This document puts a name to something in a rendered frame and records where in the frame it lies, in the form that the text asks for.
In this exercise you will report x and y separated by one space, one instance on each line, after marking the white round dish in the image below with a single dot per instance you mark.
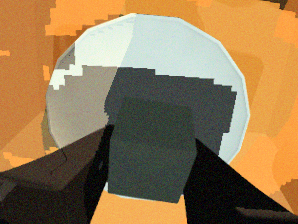
148 57

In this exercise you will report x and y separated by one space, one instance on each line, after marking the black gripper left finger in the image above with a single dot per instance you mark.
63 187

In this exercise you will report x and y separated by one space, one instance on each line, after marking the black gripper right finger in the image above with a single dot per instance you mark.
216 194

